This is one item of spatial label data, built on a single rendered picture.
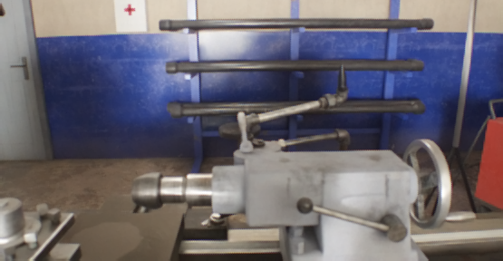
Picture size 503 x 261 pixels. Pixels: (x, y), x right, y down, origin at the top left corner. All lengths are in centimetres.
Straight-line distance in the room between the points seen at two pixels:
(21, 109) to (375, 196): 409
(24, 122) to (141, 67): 146
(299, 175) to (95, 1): 349
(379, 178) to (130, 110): 347
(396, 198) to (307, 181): 21
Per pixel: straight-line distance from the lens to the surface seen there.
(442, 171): 91
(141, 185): 89
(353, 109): 358
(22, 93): 450
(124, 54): 401
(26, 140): 464
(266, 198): 83
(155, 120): 406
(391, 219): 87
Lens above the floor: 149
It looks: 16 degrees down
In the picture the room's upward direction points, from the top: 1 degrees counter-clockwise
